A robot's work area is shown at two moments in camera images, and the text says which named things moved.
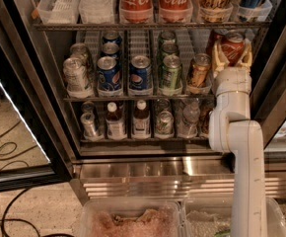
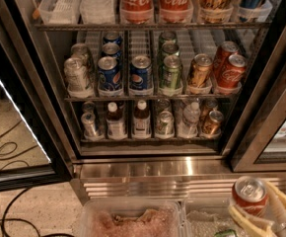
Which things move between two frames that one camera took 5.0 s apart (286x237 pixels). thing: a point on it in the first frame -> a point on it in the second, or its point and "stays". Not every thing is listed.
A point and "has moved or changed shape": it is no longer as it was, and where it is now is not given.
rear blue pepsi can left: [111, 36] stays
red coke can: [232, 45] has moved or changed shape
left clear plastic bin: [130, 218] stays
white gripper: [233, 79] -> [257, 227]
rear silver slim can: [88, 107] stays
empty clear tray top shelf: [59, 4] stays
